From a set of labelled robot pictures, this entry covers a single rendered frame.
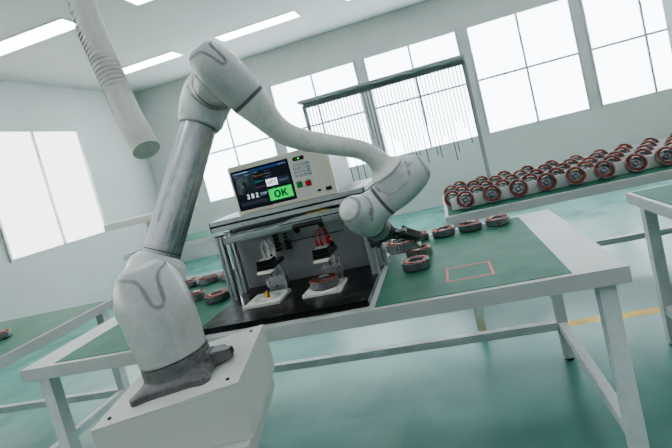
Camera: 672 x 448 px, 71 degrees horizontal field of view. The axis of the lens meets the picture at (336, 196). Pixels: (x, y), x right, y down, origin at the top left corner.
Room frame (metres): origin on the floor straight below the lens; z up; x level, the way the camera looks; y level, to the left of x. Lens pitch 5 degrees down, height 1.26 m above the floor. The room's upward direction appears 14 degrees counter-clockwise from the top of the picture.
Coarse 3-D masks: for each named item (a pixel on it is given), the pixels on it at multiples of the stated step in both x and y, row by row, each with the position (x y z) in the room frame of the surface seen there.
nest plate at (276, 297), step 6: (288, 288) 1.91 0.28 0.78; (258, 294) 1.94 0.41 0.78; (264, 294) 1.91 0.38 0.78; (270, 294) 1.89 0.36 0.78; (276, 294) 1.87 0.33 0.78; (282, 294) 1.84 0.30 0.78; (252, 300) 1.87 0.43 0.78; (258, 300) 1.84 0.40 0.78; (264, 300) 1.82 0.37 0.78; (270, 300) 1.80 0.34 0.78; (276, 300) 1.78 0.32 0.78; (282, 300) 1.80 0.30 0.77; (246, 306) 1.80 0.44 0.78; (252, 306) 1.79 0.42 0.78; (258, 306) 1.79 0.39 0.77
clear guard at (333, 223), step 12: (300, 216) 1.84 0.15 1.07; (312, 216) 1.74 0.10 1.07; (324, 216) 1.68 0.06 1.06; (336, 216) 1.66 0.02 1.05; (288, 228) 1.70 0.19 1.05; (300, 228) 1.68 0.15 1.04; (312, 228) 1.66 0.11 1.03; (324, 228) 1.64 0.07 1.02; (336, 228) 1.63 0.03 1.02; (288, 240) 1.66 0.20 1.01
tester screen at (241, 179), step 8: (256, 168) 1.97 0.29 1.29; (264, 168) 1.97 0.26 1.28; (272, 168) 1.96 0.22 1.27; (280, 168) 1.95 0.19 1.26; (240, 176) 1.99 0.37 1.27; (248, 176) 1.98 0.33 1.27; (256, 176) 1.98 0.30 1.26; (264, 176) 1.97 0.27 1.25; (272, 176) 1.96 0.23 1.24; (240, 184) 1.99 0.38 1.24; (248, 184) 1.99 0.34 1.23; (256, 184) 1.98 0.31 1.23; (264, 184) 1.97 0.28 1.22; (280, 184) 1.95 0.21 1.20; (288, 184) 1.95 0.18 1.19; (240, 192) 2.00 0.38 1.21; (248, 192) 1.99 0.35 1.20; (264, 192) 1.97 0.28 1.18; (240, 200) 2.00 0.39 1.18; (248, 200) 1.99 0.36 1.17
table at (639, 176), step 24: (624, 144) 3.18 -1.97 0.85; (648, 144) 3.03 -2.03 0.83; (528, 168) 3.32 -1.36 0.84; (552, 168) 2.88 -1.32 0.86; (576, 168) 2.70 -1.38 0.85; (456, 192) 3.00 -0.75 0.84; (552, 192) 2.69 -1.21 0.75; (576, 192) 2.60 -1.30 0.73; (600, 192) 2.57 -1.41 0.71; (456, 216) 2.75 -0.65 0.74; (480, 216) 2.72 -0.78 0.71; (600, 240) 3.34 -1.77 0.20; (624, 240) 3.30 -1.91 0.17; (480, 312) 2.78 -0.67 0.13
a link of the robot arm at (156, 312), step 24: (144, 264) 1.07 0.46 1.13; (168, 264) 1.08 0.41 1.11; (120, 288) 1.01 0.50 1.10; (144, 288) 1.01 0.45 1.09; (168, 288) 1.02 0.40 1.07; (120, 312) 1.00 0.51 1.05; (144, 312) 0.99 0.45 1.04; (168, 312) 1.00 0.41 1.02; (192, 312) 1.05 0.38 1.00; (144, 336) 0.99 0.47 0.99; (168, 336) 0.99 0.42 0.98; (192, 336) 1.03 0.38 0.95; (144, 360) 1.00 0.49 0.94; (168, 360) 0.99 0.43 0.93
